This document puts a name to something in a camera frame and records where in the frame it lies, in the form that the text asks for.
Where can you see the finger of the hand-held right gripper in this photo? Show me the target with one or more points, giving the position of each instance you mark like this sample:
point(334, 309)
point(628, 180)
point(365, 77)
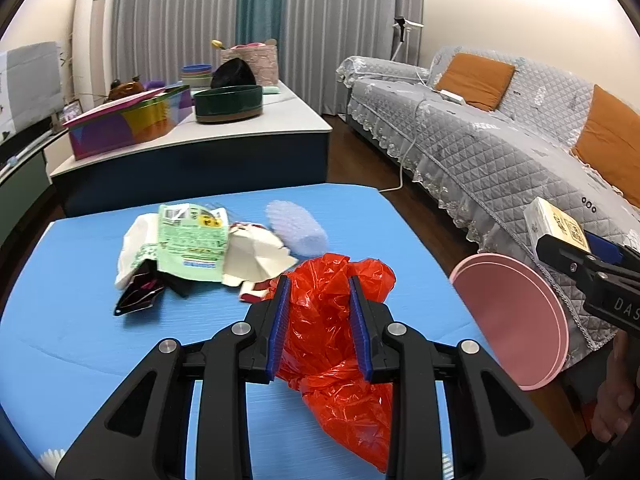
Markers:
point(560, 255)
point(607, 250)

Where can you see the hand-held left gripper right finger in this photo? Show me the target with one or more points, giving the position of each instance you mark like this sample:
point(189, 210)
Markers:
point(360, 330)

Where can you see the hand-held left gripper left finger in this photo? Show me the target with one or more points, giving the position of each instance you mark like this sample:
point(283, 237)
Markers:
point(280, 330)

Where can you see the red plastic bag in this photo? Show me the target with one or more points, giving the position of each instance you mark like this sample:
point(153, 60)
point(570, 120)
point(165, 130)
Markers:
point(325, 340)

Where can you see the small cream cardboard box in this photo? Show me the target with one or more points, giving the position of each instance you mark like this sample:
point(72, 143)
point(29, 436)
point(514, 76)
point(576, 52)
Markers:
point(547, 217)

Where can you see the pink plastic basin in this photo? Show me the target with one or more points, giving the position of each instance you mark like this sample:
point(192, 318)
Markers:
point(505, 310)

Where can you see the black foil wrapper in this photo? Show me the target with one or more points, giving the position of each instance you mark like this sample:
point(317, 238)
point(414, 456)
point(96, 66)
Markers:
point(137, 292)

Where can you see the person's right hand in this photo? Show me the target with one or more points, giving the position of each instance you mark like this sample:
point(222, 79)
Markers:
point(612, 407)

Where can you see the flattened white carton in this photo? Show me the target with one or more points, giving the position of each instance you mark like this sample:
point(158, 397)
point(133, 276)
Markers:
point(255, 255)

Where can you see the orange cushion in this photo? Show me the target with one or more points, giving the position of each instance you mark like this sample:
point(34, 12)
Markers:
point(612, 140)
point(475, 80)

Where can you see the green printed packet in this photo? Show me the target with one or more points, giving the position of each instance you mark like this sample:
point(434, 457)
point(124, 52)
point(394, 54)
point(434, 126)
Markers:
point(192, 242)

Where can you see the grey quilted sofa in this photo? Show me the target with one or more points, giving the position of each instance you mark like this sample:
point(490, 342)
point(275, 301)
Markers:
point(475, 160)

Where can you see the white paper bag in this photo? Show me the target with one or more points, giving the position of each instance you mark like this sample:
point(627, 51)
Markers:
point(137, 245)

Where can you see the white power adapter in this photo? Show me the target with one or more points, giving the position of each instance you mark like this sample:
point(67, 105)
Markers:
point(451, 96)

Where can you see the white-topped navy coffee table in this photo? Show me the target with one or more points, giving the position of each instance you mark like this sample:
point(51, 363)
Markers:
point(270, 120)

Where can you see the dark green round tub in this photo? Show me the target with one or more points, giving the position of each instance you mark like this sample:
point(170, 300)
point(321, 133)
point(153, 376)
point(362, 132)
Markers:
point(227, 105)

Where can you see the mint green flat item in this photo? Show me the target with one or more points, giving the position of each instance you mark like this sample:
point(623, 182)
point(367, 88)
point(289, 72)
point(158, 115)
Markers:
point(271, 89)

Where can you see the colourful striped box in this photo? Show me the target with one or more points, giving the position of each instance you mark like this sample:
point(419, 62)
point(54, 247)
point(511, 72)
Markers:
point(120, 125)

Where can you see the black cap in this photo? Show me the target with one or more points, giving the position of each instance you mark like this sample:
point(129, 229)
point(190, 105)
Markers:
point(232, 74)

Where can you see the stack of pastel bowls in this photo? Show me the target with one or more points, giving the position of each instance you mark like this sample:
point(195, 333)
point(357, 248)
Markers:
point(195, 77)

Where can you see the pink patterned basket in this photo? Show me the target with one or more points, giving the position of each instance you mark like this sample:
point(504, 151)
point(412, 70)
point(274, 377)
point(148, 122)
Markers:
point(262, 62)

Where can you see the white phone stand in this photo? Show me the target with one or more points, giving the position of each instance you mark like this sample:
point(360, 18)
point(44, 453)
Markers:
point(402, 27)

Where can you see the brown figurine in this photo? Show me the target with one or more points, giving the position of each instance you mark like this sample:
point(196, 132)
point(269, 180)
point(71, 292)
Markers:
point(122, 91)

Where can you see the yellow toy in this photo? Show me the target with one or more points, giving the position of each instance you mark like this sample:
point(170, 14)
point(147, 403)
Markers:
point(216, 44)

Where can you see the dark green media cabinet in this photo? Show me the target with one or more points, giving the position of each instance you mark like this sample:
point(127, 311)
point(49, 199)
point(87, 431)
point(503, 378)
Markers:
point(20, 190)

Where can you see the grey curtain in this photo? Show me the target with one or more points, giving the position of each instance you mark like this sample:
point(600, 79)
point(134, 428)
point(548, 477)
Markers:
point(325, 25)

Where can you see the teal curtain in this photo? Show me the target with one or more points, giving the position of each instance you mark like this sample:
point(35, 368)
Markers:
point(257, 0)

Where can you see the white standing air conditioner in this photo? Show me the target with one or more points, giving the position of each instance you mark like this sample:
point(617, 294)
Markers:
point(95, 35)

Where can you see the grey covered screen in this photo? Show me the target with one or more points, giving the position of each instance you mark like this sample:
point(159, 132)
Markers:
point(30, 85)

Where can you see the small photo frame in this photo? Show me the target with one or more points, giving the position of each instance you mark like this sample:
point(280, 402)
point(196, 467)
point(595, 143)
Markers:
point(71, 112)

